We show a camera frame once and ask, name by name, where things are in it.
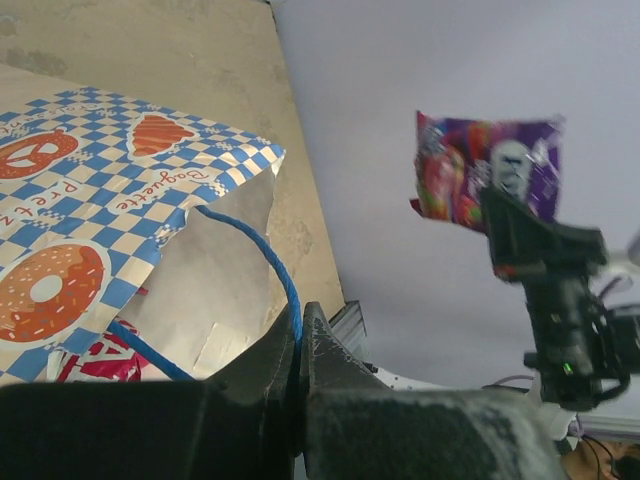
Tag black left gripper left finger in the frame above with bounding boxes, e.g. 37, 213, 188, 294
1, 312, 298, 479

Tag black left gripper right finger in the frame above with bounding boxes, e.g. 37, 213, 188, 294
302, 302, 566, 479

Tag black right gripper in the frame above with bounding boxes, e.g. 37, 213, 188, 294
480, 187, 630, 410

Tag purple candy packet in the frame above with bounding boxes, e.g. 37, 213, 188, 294
410, 111, 565, 232

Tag blue checkered paper bag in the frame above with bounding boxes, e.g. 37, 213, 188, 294
1, 66, 285, 384

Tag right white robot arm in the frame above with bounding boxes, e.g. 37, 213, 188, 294
481, 187, 639, 440

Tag pink snack packet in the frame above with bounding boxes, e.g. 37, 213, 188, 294
45, 332, 149, 382

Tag aluminium frame rail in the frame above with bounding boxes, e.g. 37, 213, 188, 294
329, 301, 369, 362

